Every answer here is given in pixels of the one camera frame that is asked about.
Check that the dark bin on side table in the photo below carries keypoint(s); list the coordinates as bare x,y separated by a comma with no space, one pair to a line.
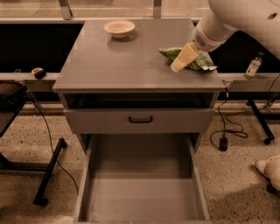
12,96

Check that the clear plastic bottle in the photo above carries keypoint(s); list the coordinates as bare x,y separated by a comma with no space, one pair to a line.
254,66

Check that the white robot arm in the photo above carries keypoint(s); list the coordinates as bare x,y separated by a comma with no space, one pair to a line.
257,18

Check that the green jalapeno chip bag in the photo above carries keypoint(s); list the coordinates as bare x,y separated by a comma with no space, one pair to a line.
203,62

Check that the black rolling stand leg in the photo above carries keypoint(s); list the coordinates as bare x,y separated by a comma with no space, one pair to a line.
269,136

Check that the grey drawer with black handle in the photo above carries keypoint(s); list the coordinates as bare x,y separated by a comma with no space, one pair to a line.
139,121

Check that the grey drawer cabinet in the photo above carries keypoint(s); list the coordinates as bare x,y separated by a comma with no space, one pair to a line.
103,72

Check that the yellow black tape measure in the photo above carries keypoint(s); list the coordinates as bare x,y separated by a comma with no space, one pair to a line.
38,72

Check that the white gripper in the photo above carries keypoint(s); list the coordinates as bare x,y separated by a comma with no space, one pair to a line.
206,40

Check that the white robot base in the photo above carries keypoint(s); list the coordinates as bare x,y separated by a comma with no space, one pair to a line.
270,169

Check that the white ceramic bowl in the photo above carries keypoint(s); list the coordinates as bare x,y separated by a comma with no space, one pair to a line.
119,29

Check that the black side table frame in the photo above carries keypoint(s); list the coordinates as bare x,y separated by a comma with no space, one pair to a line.
30,139

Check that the open grey bottom drawer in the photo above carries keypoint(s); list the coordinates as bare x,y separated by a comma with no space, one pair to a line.
141,179

